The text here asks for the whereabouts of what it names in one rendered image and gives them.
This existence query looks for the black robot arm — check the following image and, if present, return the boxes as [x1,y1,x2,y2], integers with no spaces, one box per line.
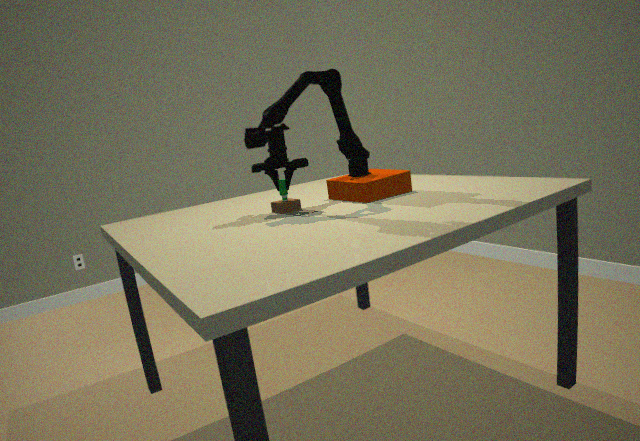
[244,69,372,177]

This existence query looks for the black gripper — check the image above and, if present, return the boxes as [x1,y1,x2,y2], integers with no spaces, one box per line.
[251,144,309,191]

